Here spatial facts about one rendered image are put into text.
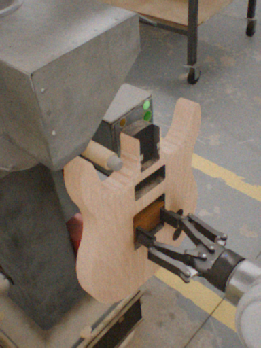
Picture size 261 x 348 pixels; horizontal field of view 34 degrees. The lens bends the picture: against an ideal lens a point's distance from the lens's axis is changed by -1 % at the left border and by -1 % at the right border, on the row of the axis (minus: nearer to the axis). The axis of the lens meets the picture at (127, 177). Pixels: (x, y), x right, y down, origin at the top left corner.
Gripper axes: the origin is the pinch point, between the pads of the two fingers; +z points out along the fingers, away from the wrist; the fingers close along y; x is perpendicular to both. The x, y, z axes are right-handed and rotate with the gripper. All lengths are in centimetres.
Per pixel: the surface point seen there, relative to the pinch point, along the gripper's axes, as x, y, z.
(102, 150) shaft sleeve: 20.4, -7.9, 5.3
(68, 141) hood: 33.8, -22.1, -3.9
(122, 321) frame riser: -90, 19, 27
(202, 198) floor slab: -93, 105, 48
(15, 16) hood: 45.5, -18.4, 8.8
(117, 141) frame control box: 2.3, 14.5, 23.5
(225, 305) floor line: -99, 59, 3
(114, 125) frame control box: 7.5, 13.7, 23.5
